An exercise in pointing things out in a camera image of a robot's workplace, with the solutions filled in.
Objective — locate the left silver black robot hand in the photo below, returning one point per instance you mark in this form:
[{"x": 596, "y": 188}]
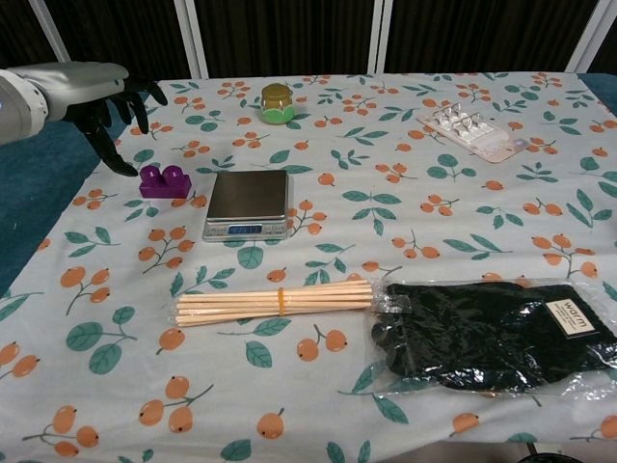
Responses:
[{"x": 82, "y": 89}]

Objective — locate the purple toy building block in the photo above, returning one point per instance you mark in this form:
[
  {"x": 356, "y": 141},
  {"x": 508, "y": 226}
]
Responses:
[{"x": 164, "y": 187}]

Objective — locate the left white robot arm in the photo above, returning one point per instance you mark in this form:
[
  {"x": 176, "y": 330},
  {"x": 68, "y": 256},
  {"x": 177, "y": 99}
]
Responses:
[{"x": 19, "y": 111}]

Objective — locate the silver digital kitchen scale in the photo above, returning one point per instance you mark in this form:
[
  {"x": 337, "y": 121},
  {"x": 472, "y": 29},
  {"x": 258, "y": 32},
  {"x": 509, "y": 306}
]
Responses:
[{"x": 248, "y": 195}]

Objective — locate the green jar with gold lid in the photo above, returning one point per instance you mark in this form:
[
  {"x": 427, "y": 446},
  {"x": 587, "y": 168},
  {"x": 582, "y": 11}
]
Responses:
[{"x": 277, "y": 103}]

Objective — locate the wrapped bundle of wooden sticks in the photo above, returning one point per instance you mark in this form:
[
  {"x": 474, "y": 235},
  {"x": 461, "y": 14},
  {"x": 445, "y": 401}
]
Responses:
[{"x": 270, "y": 304}]

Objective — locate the floral orange green tablecloth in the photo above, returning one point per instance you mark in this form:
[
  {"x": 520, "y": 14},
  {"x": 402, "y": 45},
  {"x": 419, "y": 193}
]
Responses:
[{"x": 337, "y": 231}]

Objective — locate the metal clips blister pack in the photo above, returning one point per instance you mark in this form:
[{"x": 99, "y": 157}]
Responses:
[{"x": 470, "y": 132}]

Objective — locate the black gloves in plastic bag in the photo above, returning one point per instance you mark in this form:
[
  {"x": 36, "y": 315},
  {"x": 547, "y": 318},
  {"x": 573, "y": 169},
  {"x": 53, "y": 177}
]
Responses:
[{"x": 472, "y": 333}]

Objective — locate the white partition frame post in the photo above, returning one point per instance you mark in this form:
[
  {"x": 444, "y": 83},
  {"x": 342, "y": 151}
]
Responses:
[
  {"x": 588, "y": 43},
  {"x": 381, "y": 36},
  {"x": 192, "y": 38},
  {"x": 54, "y": 38}
]

